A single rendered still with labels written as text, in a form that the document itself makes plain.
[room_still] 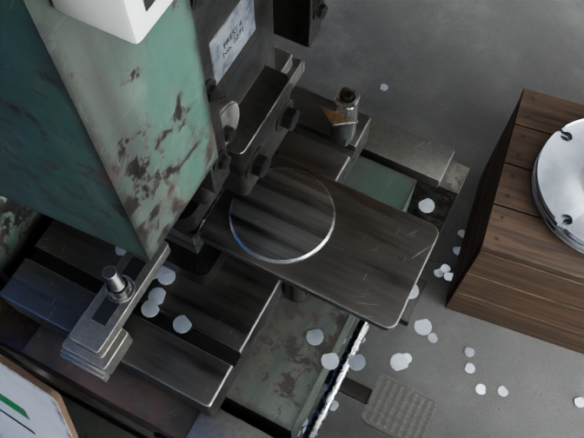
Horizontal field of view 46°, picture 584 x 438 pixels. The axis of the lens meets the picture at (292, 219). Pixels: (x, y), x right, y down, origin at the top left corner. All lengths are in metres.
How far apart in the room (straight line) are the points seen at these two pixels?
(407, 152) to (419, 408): 0.56
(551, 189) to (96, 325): 0.87
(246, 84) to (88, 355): 0.37
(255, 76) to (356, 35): 1.35
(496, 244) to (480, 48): 0.84
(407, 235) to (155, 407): 0.38
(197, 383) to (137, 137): 0.48
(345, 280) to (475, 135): 1.12
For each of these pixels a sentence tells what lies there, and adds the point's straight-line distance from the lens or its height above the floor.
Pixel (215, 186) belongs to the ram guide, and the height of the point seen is 1.00.
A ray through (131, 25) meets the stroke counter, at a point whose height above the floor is 1.31.
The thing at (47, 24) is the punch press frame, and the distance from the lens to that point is 0.30.
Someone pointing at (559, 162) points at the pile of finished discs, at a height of 0.39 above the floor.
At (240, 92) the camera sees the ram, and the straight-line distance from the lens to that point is 0.64.
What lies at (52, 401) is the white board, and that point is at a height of 0.57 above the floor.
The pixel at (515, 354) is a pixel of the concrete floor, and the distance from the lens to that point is 1.63.
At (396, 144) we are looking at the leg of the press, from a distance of 1.03.
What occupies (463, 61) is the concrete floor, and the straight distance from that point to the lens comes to 1.99.
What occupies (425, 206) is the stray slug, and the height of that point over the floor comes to 0.65.
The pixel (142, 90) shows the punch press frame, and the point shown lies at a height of 1.21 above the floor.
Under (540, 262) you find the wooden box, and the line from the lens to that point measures 1.33.
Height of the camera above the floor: 1.50
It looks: 64 degrees down
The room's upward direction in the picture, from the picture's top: straight up
